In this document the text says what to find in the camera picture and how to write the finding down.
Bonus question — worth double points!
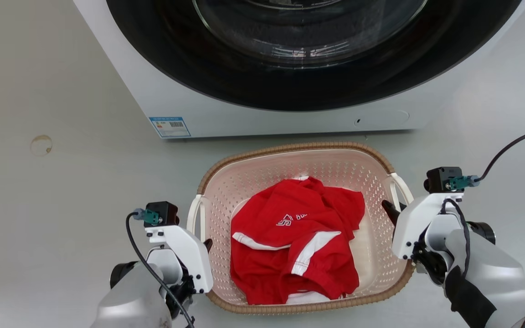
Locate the pink plastic laundry basket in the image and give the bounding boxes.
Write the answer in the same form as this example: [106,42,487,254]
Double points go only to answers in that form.
[187,142,416,315]

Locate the blue-edged energy label sticker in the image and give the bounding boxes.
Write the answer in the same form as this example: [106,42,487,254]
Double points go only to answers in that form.
[149,117,191,138]

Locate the oval white filter cover flap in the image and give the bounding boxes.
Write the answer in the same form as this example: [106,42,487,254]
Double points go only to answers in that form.
[353,109,410,128]

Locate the red and white shirt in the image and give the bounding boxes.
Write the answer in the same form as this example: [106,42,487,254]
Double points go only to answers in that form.
[230,176,366,306]

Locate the black right camera cable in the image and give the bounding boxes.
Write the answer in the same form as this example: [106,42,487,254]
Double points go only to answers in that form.
[445,128,525,191]

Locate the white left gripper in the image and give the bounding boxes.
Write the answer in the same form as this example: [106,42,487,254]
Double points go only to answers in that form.
[145,225,214,294]

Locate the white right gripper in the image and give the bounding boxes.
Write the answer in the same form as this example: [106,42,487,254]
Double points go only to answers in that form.
[381,193,464,261]

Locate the black round washing machine door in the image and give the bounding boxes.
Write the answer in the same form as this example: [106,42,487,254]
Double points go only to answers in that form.
[106,0,523,113]

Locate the white front-load washing machine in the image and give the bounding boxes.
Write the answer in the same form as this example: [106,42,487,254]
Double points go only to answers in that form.
[72,0,525,139]

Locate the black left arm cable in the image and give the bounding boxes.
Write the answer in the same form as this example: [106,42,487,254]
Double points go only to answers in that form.
[125,208,196,328]

